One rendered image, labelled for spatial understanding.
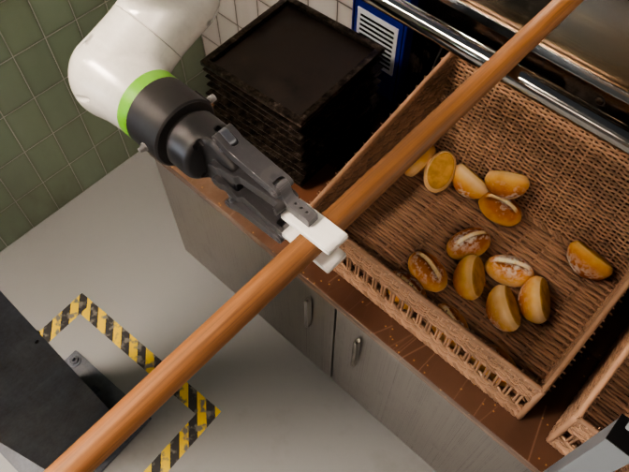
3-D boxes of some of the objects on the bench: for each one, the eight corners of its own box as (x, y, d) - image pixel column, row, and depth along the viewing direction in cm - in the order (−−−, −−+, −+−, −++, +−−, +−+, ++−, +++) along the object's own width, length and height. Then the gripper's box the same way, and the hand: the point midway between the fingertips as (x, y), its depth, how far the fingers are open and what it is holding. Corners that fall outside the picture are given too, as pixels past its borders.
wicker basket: (436, 125, 157) (458, 36, 133) (646, 260, 136) (715, 183, 113) (300, 248, 138) (298, 169, 115) (519, 426, 118) (571, 376, 94)
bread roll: (599, 288, 133) (595, 290, 128) (560, 257, 137) (554, 258, 132) (618, 268, 132) (614, 270, 126) (577, 237, 136) (573, 237, 130)
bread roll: (442, 199, 146) (446, 197, 141) (415, 187, 147) (417, 185, 141) (459, 159, 146) (463, 155, 141) (431, 148, 147) (434, 144, 141)
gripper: (202, 68, 70) (367, 188, 61) (220, 160, 83) (357, 269, 75) (149, 106, 67) (314, 237, 58) (177, 194, 80) (314, 311, 72)
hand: (314, 236), depth 68 cm, fingers closed on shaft, 3 cm apart
